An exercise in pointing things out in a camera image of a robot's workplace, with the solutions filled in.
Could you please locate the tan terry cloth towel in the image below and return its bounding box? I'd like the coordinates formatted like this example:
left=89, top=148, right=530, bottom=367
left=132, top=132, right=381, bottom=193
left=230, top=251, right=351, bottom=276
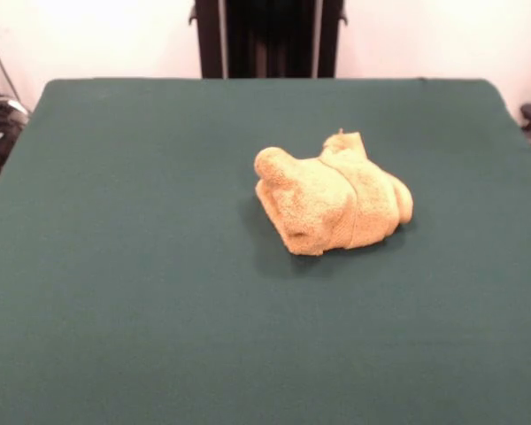
left=253, top=127, right=415, bottom=257

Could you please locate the dark green table cloth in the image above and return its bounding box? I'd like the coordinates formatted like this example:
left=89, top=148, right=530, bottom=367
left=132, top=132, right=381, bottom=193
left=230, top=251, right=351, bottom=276
left=0, top=78, right=531, bottom=425

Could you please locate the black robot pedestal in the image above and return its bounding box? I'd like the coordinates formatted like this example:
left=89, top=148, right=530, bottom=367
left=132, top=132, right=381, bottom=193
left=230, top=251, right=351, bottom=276
left=188, top=0, right=349, bottom=80

